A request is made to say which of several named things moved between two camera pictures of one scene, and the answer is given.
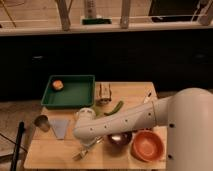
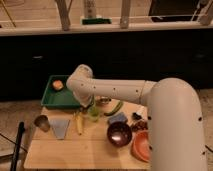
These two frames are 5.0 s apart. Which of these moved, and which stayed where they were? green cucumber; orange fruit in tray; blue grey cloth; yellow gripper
Moved: yellow gripper
Stayed: green cucumber; blue grey cloth; orange fruit in tray
